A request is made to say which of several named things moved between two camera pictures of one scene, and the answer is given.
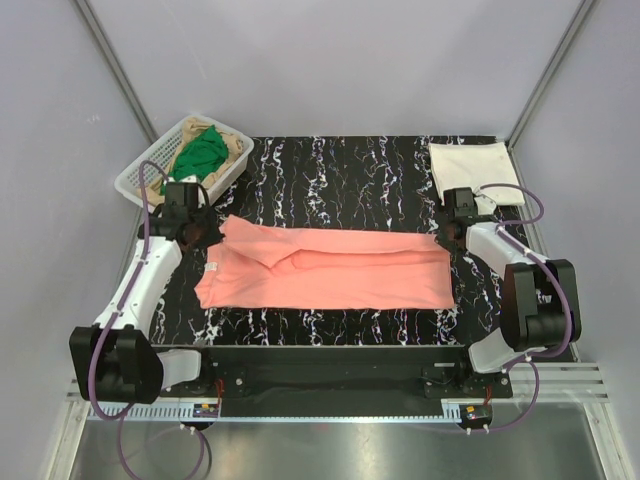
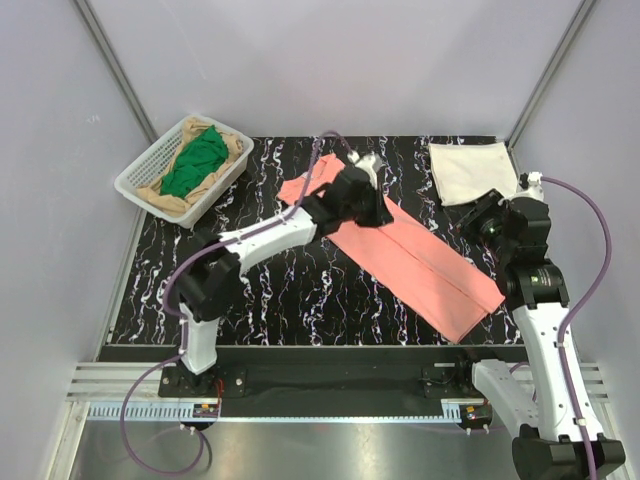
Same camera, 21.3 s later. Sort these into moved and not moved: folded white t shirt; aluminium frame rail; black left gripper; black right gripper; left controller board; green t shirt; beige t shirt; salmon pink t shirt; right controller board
Moved: salmon pink t shirt; black right gripper; black left gripper
Not moved: left controller board; green t shirt; aluminium frame rail; folded white t shirt; beige t shirt; right controller board
